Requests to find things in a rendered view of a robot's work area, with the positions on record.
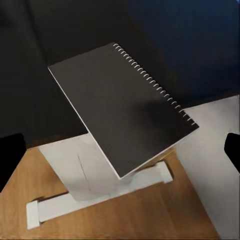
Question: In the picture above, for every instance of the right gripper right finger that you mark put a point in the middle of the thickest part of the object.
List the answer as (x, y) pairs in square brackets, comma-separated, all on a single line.
[(232, 149)]

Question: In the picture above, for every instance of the desk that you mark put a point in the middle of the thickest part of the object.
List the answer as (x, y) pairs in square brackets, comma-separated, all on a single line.
[(190, 48)]

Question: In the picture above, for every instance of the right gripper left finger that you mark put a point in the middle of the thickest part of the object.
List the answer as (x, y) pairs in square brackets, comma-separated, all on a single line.
[(12, 149)]

